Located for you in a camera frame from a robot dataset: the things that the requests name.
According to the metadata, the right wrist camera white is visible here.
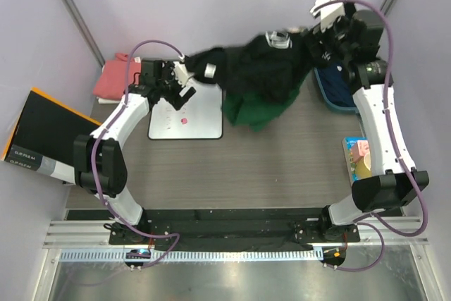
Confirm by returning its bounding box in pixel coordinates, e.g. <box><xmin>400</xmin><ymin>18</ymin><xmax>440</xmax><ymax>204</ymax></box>
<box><xmin>309</xmin><ymin>0</ymin><xmax>345</xmax><ymax>32</ymax></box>

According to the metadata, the blue book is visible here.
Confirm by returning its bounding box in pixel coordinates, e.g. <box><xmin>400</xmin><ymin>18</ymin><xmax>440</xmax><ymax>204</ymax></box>
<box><xmin>342</xmin><ymin>137</ymin><xmax>368</xmax><ymax>183</ymax></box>

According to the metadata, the blue plastic basket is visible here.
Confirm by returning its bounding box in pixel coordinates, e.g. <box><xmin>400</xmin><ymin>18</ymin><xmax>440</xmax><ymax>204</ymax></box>
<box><xmin>313</xmin><ymin>64</ymin><xmax>360</xmax><ymax>115</ymax></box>

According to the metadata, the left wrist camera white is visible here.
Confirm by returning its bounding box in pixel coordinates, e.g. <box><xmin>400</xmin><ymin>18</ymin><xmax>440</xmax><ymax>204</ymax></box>
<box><xmin>173</xmin><ymin>54</ymin><xmax>194</xmax><ymax>87</ymax></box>

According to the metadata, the navy blue t shirt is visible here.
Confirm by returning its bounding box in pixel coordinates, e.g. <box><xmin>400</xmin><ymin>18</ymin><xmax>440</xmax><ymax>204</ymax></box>
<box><xmin>319</xmin><ymin>63</ymin><xmax>357</xmax><ymax>109</ymax></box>

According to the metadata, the purple cable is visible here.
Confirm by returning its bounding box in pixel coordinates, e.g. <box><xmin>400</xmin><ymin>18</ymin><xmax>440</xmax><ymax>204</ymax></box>
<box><xmin>90</xmin><ymin>40</ymin><xmax>186</xmax><ymax>269</ymax></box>
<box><xmin>315</xmin><ymin>0</ymin><xmax>431</xmax><ymax>273</ymax></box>

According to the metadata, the black clip file folder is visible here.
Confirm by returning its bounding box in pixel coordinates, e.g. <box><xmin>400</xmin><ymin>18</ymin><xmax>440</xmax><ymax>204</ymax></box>
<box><xmin>1</xmin><ymin>87</ymin><xmax>101</xmax><ymax>185</ymax></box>

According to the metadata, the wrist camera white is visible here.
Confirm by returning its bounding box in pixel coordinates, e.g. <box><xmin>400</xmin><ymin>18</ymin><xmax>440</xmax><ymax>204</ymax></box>
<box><xmin>173</xmin><ymin>54</ymin><xmax>194</xmax><ymax>87</ymax></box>
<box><xmin>309</xmin><ymin>0</ymin><xmax>345</xmax><ymax>32</ymax></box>

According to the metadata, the white whiteboard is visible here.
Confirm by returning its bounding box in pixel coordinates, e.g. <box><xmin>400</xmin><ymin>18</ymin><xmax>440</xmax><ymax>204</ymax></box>
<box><xmin>148</xmin><ymin>79</ymin><xmax>223</xmax><ymax>140</ymax></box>

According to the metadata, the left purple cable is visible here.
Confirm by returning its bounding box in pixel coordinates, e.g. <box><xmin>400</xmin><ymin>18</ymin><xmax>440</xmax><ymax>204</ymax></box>
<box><xmin>90</xmin><ymin>40</ymin><xmax>186</xmax><ymax>269</ymax></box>

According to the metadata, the aluminium rail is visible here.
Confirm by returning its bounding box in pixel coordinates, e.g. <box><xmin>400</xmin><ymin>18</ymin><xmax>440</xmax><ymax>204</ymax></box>
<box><xmin>44</xmin><ymin>219</ymin><xmax>428</xmax><ymax>252</ymax></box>

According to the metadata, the folded pink t shirt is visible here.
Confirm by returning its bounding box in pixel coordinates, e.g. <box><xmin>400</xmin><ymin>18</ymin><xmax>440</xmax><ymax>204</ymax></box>
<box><xmin>93</xmin><ymin>53</ymin><xmax>142</xmax><ymax>101</ymax></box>

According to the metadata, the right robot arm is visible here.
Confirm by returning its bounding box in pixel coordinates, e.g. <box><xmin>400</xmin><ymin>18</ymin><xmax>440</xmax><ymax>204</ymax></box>
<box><xmin>307</xmin><ymin>7</ymin><xmax>429</xmax><ymax>241</ymax></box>

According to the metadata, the green t shirt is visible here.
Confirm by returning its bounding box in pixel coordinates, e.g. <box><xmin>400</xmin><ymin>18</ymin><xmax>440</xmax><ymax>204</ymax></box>
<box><xmin>222</xmin><ymin>77</ymin><xmax>306</xmax><ymax>132</ymax></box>

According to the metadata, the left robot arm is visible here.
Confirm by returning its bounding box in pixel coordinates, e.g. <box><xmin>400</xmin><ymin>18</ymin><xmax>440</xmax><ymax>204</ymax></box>
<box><xmin>73</xmin><ymin>59</ymin><xmax>196</xmax><ymax>244</ymax></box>

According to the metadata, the left aluminium frame post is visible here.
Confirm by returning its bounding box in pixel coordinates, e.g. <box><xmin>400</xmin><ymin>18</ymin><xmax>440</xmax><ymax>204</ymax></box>
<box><xmin>61</xmin><ymin>0</ymin><xmax>105</xmax><ymax>66</ymax></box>

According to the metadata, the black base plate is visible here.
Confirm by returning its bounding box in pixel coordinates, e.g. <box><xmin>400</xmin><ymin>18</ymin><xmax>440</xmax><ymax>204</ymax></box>
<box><xmin>108</xmin><ymin>209</ymin><xmax>360</xmax><ymax>245</ymax></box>

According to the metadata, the folded white t shirt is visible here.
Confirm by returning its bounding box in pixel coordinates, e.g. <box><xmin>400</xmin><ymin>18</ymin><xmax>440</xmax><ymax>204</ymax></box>
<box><xmin>97</xmin><ymin>97</ymin><xmax>120</xmax><ymax>104</ymax></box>

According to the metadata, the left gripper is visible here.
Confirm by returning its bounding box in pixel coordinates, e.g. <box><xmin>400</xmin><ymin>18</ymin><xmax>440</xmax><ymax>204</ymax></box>
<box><xmin>156</xmin><ymin>62</ymin><xmax>195</xmax><ymax>110</ymax></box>

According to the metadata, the yellow cup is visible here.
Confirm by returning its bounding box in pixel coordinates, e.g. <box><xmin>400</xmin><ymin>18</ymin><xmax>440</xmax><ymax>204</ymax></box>
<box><xmin>354</xmin><ymin>153</ymin><xmax>372</xmax><ymax>180</ymax></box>

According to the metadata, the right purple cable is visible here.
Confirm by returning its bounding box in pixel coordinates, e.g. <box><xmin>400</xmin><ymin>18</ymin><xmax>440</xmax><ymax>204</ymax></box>
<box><xmin>315</xmin><ymin>0</ymin><xmax>431</xmax><ymax>273</ymax></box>

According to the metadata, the black t shirt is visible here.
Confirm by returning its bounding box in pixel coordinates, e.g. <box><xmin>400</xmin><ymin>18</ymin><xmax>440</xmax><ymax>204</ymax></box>
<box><xmin>185</xmin><ymin>27</ymin><xmax>335</xmax><ymax>103</ymax></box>

